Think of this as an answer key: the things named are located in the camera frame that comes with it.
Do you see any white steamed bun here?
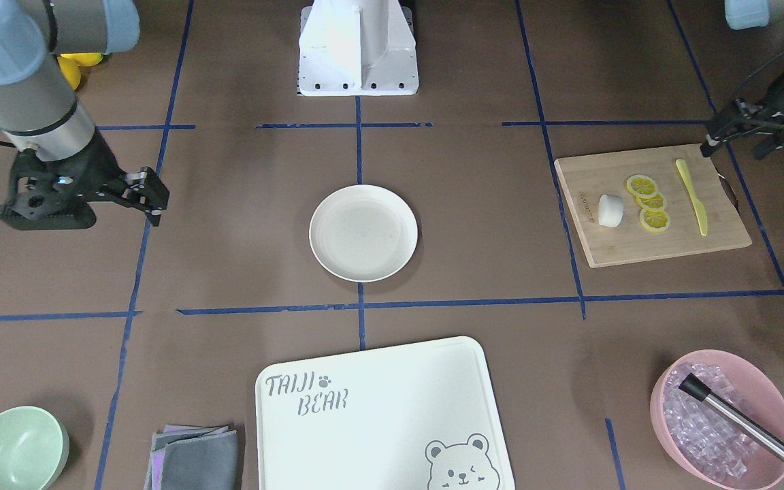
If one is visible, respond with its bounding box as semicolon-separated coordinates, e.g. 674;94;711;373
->
598;193;625;227

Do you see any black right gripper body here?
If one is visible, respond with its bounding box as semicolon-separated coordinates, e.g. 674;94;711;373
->
59;131;141;205

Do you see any beige round plate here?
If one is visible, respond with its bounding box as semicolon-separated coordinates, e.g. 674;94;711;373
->
308;185;418;283

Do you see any grey folded cloth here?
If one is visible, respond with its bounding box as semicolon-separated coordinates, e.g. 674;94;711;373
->
144;425;239;489

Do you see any yellow lemon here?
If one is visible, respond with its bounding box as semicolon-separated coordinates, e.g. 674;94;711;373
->
61;52;105;67
56;56;83;92

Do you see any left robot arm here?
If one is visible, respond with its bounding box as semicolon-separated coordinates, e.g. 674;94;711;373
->
705;1;784;159

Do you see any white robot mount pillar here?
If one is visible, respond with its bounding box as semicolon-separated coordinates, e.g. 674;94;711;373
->
297;1;419;97

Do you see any yellow lemon far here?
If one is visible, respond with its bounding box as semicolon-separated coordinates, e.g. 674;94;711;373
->
61;52;105;67

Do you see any yellow lemon near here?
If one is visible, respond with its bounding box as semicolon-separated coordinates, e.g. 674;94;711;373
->
56;56;83;92

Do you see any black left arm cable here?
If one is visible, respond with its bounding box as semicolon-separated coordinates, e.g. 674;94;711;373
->
725;27;784;110

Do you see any lemon slice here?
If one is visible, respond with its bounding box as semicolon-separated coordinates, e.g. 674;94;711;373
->
638;209;671;233
625;174;659;199
636;192;666;213

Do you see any yellow plastic knife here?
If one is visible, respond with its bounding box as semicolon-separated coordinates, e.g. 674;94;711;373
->
674;159;709;237

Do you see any green bowl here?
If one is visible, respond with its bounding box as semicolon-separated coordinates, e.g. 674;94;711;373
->
0;406;69;489

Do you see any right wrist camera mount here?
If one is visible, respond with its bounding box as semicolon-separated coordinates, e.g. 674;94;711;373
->
0;149;97;231

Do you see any lemon slice top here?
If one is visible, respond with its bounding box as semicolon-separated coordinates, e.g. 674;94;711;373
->
625;174;659;199

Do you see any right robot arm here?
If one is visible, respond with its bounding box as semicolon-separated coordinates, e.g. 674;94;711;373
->
0;1;170;231

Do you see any lemon slice bottom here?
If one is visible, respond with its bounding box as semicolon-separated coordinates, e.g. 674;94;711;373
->
638;209;671;233

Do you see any white bear tray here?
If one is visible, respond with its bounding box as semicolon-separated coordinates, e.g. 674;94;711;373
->
255;337;516;489

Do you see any lemon slice middle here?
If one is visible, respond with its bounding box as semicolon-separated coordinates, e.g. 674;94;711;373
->
636;192;666;213

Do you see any pink bowl with ice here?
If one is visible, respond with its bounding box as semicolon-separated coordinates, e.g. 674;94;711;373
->
650;350;784;489

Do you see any wooden cutting board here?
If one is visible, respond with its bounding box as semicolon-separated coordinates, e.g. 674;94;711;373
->
555;144;752;269

